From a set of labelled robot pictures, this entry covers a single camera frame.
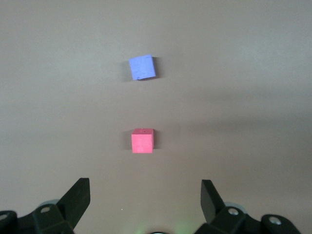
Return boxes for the red foam block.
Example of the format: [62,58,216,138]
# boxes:
[131,128,155,154]

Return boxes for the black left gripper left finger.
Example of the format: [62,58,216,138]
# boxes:
[0,177,91,234]

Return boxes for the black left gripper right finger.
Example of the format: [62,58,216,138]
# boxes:
[195,179,302,234]

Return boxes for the purple foam block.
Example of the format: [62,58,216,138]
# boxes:
[128,54,156,81]

